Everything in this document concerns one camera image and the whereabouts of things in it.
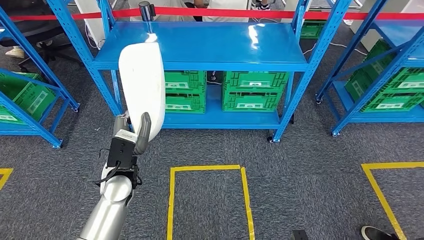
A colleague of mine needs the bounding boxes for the yellow floor tape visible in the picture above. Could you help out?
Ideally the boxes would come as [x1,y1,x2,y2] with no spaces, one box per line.
[0,168,14,191]
[361,161,424,240]
[166,164,256,240]

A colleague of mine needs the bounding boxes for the red barrier belt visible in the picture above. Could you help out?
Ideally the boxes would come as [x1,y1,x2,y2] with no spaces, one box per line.
[9,6,424,21]

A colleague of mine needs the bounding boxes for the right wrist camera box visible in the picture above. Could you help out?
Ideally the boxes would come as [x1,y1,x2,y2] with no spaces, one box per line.
[290,229,309,240]

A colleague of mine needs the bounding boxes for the black office chair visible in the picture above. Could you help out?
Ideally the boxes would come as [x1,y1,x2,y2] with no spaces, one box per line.
[0,18,84,72]

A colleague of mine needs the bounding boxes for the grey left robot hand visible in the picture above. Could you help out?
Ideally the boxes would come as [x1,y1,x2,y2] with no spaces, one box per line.
[113,112,152,156]

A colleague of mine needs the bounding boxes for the white partition panel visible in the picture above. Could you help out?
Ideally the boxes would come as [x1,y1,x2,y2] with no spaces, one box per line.
[74,0,107,51]

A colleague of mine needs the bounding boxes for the black barrier post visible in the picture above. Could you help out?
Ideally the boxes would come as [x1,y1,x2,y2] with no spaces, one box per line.
[138,0,157,22]

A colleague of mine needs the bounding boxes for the blue metal shelf rack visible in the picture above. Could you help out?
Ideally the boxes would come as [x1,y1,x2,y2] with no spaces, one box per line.
[315,0,424,137]
[0,6,81,149]
[46,0,353,144]

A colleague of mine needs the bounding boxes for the white floor cable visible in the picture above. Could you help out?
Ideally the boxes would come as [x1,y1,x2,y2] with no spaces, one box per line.
[303,41,369,57]

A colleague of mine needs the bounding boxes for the green plastic crate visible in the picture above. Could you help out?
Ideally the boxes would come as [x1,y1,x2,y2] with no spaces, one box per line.
[165,92,207,115]
[223,71,290,96]
[380,67,424,97]
[344,39,403,102]
[0,72,57,125]
[299,20,327,40]
[360,92,424,114]
[164,70,208,95]
[222,92,285,113]

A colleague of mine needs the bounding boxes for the white curved plastic part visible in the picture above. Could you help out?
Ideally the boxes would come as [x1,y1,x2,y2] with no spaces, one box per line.
[118,41,167,143]

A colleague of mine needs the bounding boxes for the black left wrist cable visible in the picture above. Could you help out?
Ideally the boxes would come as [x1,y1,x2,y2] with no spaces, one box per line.
[94,149,122,186]

